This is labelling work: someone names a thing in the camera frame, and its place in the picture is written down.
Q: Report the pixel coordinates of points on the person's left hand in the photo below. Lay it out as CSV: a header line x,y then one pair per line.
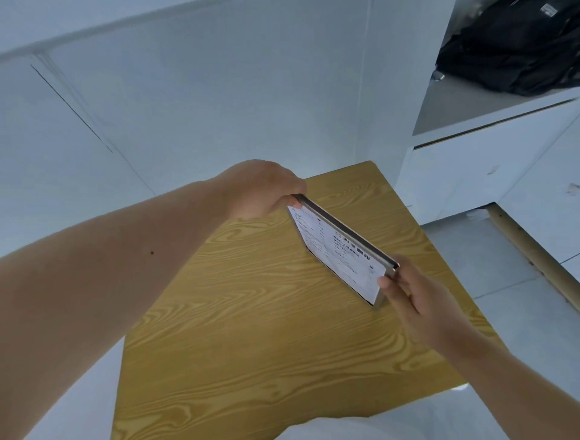
x,y
253,188

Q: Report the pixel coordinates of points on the person's right hand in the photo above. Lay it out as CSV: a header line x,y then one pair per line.
x,y
428,312

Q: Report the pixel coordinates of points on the person's right thumb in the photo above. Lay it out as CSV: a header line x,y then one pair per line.
x,y
393,294

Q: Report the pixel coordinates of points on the person's left fingers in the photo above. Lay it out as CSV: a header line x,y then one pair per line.
x,y
290,186

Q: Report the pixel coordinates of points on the box with white label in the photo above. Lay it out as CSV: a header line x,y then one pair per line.
x,y
337,247

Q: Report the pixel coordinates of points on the person's left forearm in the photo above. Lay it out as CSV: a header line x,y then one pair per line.
x,y
113,290

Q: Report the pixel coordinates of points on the person's right forearm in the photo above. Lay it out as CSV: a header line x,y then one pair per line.
x,y
512,390

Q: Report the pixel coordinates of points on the person's white clothing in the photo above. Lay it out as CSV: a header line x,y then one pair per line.
x,y
389,421

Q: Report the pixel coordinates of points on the white cabinet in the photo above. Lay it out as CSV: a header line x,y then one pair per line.
x,y
475,167

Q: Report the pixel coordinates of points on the black bag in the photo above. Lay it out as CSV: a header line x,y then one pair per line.
x,y
516,45

